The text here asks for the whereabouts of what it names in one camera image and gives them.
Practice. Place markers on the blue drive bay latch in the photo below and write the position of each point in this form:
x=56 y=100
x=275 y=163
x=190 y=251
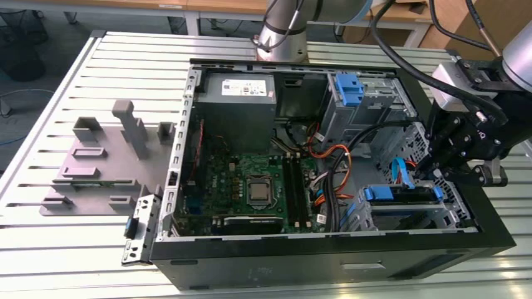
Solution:
x=350 y=90

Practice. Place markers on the silver CPU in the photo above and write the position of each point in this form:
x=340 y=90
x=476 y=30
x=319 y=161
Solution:
x=259 y=190

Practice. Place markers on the black graphics card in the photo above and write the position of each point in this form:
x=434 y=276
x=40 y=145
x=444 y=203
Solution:
x=250 y=223

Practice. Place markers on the wooden desk white frame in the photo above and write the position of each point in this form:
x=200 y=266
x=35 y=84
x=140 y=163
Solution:
x=124 y=4
x=411 y=28

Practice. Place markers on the black CPU socket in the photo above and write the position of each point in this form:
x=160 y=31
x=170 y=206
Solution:
x=259 y=205

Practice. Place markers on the hard disk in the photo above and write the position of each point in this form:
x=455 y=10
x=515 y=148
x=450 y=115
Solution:
x=380 y=193

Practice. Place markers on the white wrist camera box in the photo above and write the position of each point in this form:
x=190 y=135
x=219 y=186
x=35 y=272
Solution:
x=447 y=81

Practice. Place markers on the wooden cabinet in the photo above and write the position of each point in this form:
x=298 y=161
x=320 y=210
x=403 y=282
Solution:
x=458 y=18

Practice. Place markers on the silver card retention bracket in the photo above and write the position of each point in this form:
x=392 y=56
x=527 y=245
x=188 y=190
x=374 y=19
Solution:
x=143 y=218

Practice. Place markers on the black mesh waste bin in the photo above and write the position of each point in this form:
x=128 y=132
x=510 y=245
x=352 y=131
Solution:
x=20 y=62

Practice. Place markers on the silver optical drive cage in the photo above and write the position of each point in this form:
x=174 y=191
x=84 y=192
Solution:
x=344 y=121

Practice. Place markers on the black RAM slot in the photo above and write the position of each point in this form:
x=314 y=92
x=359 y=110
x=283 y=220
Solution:
x=303 y=190
x=292 y=190

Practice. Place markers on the green motherboard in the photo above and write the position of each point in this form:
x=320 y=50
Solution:
x=224 y=174

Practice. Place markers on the silver disk bay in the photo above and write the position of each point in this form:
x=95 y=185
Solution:
x=407 y=208

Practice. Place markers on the grey parts rack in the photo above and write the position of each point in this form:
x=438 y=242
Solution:
x=116 y=174

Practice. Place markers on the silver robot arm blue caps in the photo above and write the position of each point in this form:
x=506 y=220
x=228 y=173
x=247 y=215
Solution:
x=287 y=43

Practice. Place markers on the green RAM stick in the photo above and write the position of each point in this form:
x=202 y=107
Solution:
x=91 y=185

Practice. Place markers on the white floor stand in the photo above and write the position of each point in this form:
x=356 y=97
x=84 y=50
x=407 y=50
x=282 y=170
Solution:
x=4 y=109

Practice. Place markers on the black PC case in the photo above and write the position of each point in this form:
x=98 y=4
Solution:
x=291 y=264

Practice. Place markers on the grey power supply unit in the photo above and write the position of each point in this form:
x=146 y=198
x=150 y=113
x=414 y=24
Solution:
x=236 y=124

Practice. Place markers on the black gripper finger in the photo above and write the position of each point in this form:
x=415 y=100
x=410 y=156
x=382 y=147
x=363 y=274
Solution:
x=440 y=137
x=466 y=172

